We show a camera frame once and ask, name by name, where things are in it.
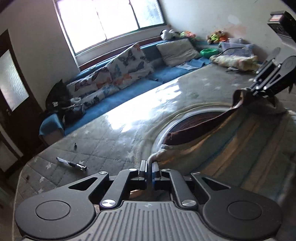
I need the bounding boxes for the blue striped knit garment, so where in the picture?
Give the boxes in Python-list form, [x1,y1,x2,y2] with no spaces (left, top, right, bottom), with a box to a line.
[148,89,295,205]

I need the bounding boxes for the rolled floral cloth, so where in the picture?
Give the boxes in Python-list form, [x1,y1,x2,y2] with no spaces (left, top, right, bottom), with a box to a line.
[209,55,260,71]

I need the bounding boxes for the clear plastic storage box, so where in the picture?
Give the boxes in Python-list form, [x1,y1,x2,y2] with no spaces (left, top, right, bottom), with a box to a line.
[219,38,254,57]

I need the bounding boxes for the grey star quilted table cover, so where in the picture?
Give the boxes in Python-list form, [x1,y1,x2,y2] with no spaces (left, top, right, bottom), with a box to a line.
[14,62,296,241]

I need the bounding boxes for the black pen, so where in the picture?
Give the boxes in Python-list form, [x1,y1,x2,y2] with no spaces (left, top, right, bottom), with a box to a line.
[56,157,87,171]

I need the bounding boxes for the colourful plush toys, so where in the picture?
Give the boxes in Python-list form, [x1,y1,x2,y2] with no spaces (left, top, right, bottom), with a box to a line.
[206,30,228,45]

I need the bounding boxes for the green bowl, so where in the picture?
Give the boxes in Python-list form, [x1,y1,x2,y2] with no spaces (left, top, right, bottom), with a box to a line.
[200,48,219,58]

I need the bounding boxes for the round induction cooktop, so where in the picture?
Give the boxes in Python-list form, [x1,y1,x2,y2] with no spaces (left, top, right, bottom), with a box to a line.
[158,110,233,147]

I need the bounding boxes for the grey plain pillow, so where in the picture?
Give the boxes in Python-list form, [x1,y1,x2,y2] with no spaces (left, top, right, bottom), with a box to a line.
[156,39,201,67]

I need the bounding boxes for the blue sofa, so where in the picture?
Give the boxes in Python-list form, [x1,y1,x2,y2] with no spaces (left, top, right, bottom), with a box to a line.
[39,38,211,146]

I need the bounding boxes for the long butterfly cushion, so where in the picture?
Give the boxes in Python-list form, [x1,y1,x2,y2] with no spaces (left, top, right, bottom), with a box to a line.
[66,67,119,109]

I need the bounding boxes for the white plush toy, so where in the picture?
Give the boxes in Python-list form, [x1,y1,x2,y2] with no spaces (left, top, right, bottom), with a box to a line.
[160,29,180,40]

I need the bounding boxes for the black bag on sofa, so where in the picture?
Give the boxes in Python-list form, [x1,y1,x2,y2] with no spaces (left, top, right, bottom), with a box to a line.
[44,79,85,126]

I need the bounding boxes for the large butterfly pillow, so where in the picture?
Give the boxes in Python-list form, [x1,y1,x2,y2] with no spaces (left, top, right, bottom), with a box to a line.
[106,43,154,89]

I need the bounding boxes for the dark wooden door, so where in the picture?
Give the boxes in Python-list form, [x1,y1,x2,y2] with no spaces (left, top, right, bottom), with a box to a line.
[1,30,44,175]

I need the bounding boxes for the window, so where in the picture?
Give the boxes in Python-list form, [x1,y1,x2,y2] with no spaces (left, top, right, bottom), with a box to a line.
[55,0,165,54]

